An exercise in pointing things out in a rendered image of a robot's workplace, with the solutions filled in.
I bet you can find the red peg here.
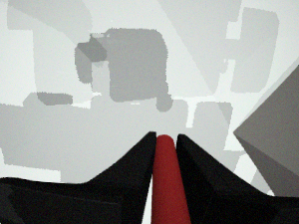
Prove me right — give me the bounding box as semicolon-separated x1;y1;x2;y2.
150;135;190;224

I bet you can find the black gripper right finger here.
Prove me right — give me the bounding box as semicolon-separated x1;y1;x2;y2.
176;134;299;224

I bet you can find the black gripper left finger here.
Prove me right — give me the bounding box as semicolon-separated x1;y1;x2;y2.
0;131;156;224

